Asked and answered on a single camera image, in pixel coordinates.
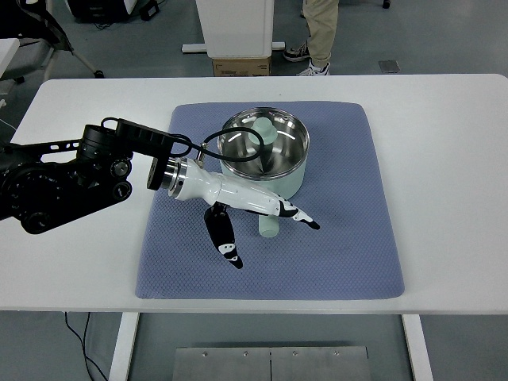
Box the brown cardboard box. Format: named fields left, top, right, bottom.
left=212, top=56, right=272, bottom=77

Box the white pedestal stand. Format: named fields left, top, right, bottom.
left=181, top=0, right=287, bottom=60

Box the thin black floor cable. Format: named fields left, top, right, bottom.
left=64, top=312, right=109, bottom=381

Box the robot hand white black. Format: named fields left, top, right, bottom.
left=174, top=158, right=321, bottom=271

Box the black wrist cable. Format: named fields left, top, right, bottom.
left=170, top=127, right=266, bottom=164

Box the white table leg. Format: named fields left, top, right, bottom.
left=107, top=312, right=140, bottom=381
left=400, top=313, right=434, bottom=381

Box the green pot with handle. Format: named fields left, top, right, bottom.
left=217, top=106, right=311, bottom=239

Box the white side table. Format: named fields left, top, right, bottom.
left=0, top=37, right=20, bottom=79

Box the glass lid green knob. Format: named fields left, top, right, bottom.
left=217, top=106, right=310, bottom=180

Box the blue textured mat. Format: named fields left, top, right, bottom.
left=134, top=101, right=406, bottom=302

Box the black office chair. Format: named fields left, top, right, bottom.
left=0, top=0, right=105, bottom=84

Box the black equipment case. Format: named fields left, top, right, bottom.
left=65, top=0, right=162, bottom=24

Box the person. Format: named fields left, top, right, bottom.
left=283, top=0, right=341, bottom=77

